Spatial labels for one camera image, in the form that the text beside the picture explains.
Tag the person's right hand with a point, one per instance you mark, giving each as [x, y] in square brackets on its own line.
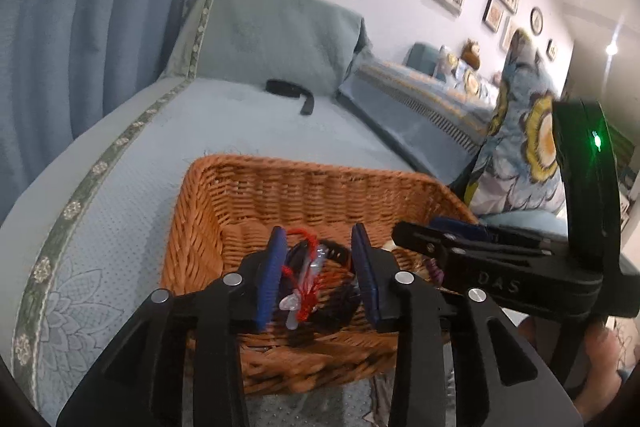
[603, 381]

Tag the small floral pillow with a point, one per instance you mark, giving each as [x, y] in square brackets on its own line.
[446, 64]

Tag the teal far cushion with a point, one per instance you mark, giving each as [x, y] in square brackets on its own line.
[424, 58]

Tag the striped blue pillow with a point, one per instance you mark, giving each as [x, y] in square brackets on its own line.
[436, 129]

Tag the small framed picture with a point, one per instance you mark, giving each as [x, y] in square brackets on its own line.
[493, 15]
[510, 26]

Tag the lower small framed picture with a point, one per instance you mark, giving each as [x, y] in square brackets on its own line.
[510, 26]

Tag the teal headboard cushion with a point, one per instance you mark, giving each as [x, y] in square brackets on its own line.
[311, 43]

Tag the brown plush toy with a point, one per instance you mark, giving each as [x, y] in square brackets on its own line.
[471, 54]

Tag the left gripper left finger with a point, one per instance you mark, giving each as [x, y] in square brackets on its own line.
[137, 379]

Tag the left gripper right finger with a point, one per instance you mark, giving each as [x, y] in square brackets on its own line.
[499, 378]

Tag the red string charm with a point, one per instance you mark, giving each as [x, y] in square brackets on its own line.
[303, 272]

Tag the brown wicker basket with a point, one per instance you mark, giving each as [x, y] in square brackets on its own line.
[226, 209]

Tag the tiny wall frame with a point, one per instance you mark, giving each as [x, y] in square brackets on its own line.
[550, 51]

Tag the teal round cushion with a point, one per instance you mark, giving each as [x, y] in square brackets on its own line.
[537, 220]

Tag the blue curtain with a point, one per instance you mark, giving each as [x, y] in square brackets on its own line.
[65, 64]

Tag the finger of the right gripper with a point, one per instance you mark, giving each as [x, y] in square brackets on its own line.
[416, 238]
[455, 233]

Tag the floral yellow blue pillow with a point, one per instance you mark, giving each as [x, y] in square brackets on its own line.
[516, 168]

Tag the round wall clock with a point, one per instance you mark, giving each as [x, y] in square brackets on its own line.
[536, 21]

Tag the light blue bedspread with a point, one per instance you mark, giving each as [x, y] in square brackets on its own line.
[173, 190]

